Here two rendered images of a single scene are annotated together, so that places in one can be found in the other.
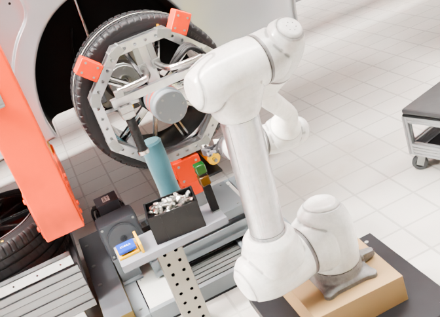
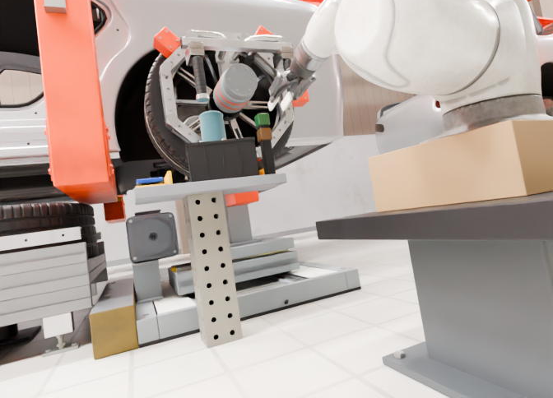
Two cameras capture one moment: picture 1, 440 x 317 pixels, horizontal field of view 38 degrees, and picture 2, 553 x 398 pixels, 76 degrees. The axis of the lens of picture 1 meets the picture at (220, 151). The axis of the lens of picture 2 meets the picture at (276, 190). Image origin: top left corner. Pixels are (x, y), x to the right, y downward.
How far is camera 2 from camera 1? 175 cm
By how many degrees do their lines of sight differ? 30
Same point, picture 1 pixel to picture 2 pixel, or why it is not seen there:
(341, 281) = (524, 111)
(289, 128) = not seen: outside the picture
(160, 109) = (230, 76)
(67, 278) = (64, 256)
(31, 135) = (83, 56)
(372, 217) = not seen: hidden behind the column
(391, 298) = not seen: outside the picture
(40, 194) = (67, 123)
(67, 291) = (58, 275)
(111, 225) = (143, 218)
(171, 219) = (217, 152)
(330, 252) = (515, 27)
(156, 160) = (213, 128)
